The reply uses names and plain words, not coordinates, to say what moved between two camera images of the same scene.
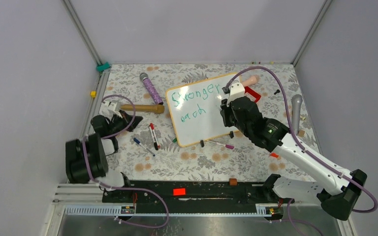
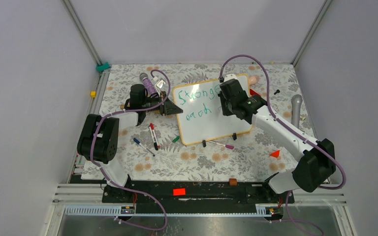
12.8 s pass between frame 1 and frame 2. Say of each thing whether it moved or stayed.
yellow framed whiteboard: stayed
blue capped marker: stayed
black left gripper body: moved
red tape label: stayed
